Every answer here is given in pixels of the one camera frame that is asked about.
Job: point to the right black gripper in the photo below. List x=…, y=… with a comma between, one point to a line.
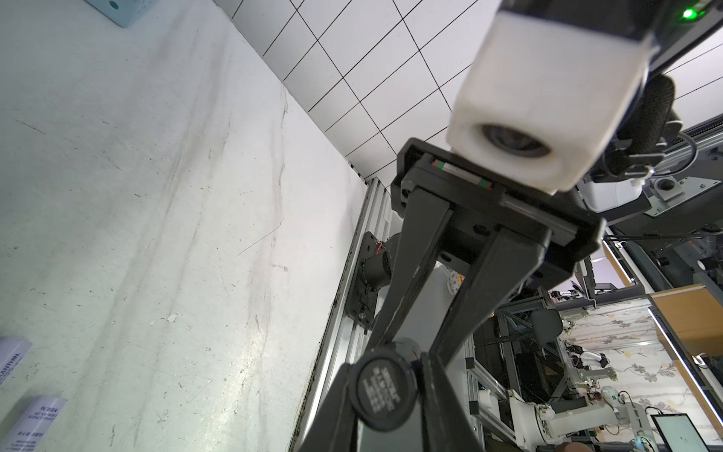
x=501, y=236

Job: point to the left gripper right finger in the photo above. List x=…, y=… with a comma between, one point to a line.
x=445, y=424

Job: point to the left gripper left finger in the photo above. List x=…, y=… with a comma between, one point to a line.
x=335, y=427

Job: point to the black lipstick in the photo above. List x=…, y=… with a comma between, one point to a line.
x=384, y=388

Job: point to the purple lip balm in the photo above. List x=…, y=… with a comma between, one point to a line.
x=12, y=351
x=28, y=432

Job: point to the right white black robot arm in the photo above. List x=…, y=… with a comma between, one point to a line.
x=633, y=150

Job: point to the blue plastic basket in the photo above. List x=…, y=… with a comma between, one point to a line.
x=122, y=12

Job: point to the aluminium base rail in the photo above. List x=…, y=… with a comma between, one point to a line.
x=343, y=340

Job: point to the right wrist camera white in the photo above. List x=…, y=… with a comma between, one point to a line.
x=542, y=99

